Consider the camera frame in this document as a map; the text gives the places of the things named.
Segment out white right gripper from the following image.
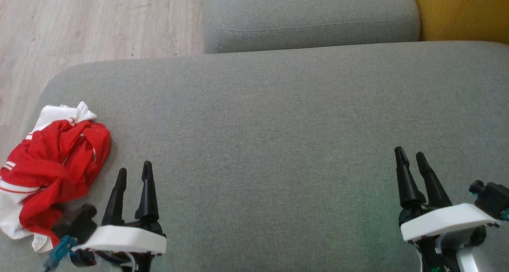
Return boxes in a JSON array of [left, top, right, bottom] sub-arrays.
[[394, 146, 501, 243]]

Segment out red and white jersey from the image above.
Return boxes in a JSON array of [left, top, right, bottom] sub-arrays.
[[0, 101, 98, 253]]

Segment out red shorts with white stripe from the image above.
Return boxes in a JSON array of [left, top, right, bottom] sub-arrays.
[[44, 120, 112, 197]]

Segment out left camera cable blue plug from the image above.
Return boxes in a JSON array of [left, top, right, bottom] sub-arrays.
[[43, 235, 78, 272]]

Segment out grey sofa seat cushion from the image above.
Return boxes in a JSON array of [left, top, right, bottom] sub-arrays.
[[203, 0, 421, 54]]

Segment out yellow sofa back cushion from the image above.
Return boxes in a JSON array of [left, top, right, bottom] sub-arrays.
[[409, 0, 509, 46]]

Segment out large grey sofa ottoman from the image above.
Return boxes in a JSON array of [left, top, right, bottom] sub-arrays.
[[0, 41, 509, 272]]

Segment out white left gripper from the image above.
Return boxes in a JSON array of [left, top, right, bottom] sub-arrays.
[[74, 161, 167, 257]]

